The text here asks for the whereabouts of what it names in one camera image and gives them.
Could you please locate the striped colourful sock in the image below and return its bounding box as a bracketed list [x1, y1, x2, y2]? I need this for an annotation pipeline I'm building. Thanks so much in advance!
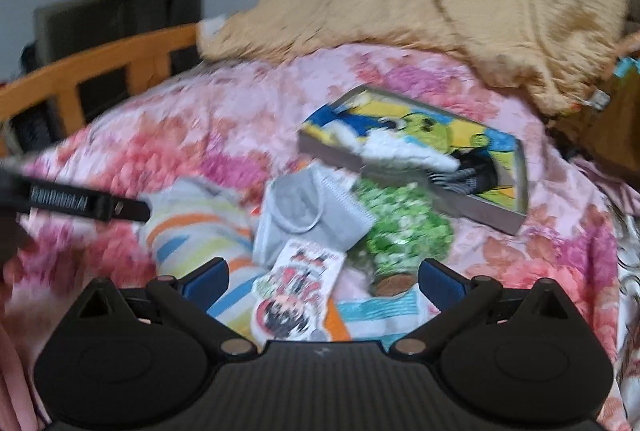
[140, 179, 350, 345]

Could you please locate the cartoon printed sponge pad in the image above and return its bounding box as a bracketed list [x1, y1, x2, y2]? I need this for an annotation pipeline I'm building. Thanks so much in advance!
[250, 238, 346, 345]

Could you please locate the black white striped sock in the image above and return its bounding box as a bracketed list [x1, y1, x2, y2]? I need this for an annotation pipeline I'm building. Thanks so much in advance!
[428, 147, 499, 195]

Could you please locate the person's left hand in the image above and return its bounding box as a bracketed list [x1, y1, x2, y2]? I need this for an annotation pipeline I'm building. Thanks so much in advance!
[0, 209, 38, 309]

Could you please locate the jar of green paper stars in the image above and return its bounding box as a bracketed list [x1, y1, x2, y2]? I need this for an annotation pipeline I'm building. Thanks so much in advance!
[348, 179, 454, 297]

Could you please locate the grey shallow tray box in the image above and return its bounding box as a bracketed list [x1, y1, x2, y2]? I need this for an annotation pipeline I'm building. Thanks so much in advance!
[297, 86, 528, 235]

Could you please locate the grey face mask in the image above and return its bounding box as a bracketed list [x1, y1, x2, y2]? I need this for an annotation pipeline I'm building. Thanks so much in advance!
[253, 162, 376, 267]

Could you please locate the gold maroon brocade bedcover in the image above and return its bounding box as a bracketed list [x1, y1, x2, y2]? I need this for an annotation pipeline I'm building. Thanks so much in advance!
[610, 205, 639, 430]

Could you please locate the cartoon frog towel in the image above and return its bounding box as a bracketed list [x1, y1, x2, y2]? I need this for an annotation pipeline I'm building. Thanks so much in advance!
[302, 87, 520, 210]

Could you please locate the colourful brown patterned cloth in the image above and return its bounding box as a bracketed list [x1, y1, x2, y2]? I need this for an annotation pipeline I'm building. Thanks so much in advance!
[547, 32, 639, 188]

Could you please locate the wooden bed rail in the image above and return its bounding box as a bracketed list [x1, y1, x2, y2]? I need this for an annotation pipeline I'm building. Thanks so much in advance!
[0, 24, 198, 136]

